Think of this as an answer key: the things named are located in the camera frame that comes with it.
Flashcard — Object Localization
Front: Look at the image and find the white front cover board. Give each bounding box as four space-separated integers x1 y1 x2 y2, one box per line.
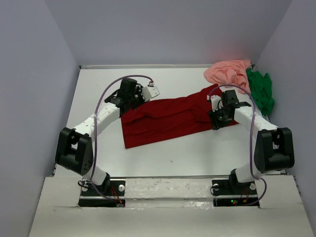
30 175 313 237

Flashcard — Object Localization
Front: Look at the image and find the dark red t shirt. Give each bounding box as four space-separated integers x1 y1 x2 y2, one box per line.
120 83 239 149

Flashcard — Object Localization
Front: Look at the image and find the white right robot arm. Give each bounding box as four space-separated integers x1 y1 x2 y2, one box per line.
207 90 295 194

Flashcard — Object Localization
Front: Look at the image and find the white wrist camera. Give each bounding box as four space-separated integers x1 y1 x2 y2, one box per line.
207 95 223 111
141 86 160 102

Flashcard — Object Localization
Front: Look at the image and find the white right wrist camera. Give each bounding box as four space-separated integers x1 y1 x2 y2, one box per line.
207 95 223 111

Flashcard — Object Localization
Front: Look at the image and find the pink crumpled t shirt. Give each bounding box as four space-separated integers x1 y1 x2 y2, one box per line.
203 60 250 93

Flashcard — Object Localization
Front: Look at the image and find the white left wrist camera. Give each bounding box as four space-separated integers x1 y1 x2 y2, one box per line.
141 86 160 102

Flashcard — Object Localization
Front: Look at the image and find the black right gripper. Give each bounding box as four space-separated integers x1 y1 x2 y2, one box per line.
207 106 232 130

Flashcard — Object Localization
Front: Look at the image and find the green crumpled t shirt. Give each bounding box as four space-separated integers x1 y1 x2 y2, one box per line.
246 68 275 116

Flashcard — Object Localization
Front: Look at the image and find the aluminium front rail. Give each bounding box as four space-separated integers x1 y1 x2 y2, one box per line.
111 175 229 179

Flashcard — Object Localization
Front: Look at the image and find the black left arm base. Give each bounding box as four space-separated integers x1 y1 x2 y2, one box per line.
78 179 126 208

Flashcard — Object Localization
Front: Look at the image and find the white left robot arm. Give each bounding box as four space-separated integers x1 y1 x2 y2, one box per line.
55 75 150 195

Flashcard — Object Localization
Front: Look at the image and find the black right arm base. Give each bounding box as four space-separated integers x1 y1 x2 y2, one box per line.
210 179 259 207

